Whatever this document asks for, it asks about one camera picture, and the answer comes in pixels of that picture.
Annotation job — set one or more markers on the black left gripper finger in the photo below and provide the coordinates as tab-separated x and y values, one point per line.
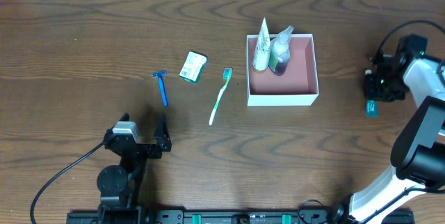
161	134
122	124

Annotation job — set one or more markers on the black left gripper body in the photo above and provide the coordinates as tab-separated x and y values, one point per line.
143	149

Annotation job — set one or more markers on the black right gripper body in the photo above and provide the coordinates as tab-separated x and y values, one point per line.
374	90

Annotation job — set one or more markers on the green Colgate toothpaste tube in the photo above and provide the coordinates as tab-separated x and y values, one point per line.
371	108

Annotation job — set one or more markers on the clear mouthwash bottle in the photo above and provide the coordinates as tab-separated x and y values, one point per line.
280	52

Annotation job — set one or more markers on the white shampoo tube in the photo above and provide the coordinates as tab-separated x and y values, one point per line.
262	49

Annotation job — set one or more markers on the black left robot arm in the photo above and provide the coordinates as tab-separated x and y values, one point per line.
119	184

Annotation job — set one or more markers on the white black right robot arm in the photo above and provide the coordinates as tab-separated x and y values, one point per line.
417	158

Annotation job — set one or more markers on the blue disposable razor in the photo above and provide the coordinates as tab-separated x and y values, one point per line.
159	76

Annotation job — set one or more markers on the green white soap packet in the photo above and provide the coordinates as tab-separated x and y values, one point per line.
193	67

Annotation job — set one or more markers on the white box pink interior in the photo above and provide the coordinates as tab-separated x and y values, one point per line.
298	86

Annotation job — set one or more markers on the green white toothbrush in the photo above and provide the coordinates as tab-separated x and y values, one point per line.
226	76

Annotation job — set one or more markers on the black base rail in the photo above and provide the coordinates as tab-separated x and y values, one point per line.
310	216

